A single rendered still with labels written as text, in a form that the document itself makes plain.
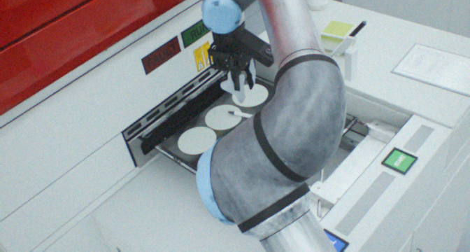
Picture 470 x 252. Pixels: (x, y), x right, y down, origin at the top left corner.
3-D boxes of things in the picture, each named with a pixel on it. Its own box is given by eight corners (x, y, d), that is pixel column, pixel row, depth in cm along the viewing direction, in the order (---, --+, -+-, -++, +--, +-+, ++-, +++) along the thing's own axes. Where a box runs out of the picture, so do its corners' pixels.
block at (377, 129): (367, 134, 121) (367, 125, 119) (374, 127, 122) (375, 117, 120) (396, 148, 116) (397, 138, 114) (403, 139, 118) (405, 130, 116)
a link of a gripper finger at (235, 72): (239, 84, 120) (238, 51, 116) (245, 85, 120) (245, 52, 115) (230, 92, 117) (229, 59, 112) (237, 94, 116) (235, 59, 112)
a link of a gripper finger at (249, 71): (239, 77, 129) (230, 53, 122) (259, 81, 127) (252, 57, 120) (234, 86, 128) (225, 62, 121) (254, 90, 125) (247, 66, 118)
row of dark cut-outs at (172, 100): (124, 138, 123) (122, 131, 121) (240, 52, 144) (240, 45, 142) (126, 140, 122) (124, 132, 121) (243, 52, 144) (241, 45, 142)
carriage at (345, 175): (285, 232, 107) (284, 224, 105) (373, 135, 124) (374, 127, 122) (315, 251, 102) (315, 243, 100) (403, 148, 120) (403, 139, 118)
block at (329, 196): (308, 197, 109) (308, 189, 107) (317, 187, 111) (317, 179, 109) (339, 215, 104) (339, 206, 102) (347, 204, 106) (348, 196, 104)
